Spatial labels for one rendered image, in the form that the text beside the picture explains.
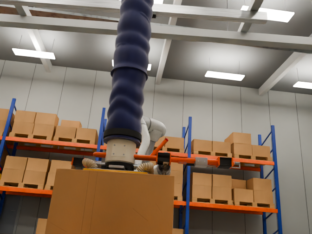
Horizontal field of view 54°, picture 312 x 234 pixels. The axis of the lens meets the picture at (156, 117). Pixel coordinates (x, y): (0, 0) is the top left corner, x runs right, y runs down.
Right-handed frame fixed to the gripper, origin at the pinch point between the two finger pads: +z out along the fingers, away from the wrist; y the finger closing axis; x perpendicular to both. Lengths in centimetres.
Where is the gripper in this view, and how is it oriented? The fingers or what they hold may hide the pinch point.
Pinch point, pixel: (165, 159)
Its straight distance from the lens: 179.0
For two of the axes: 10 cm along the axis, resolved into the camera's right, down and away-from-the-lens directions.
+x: -10.0, -0.7, 0.0
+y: -0.7, 9.3, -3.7
